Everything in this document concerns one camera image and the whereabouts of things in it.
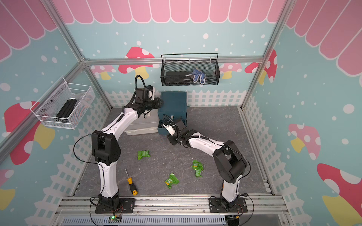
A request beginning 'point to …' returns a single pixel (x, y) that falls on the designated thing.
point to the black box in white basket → (66, 110)
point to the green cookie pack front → (172, 180)
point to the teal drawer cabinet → (175, 108)
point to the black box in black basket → (177, 78)
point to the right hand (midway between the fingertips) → (170, 134)
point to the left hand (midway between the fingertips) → (162, 103)
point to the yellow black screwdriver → (132, 186)
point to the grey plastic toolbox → (146, 123)
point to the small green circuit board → (114, 219)
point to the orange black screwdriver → (222, 187)
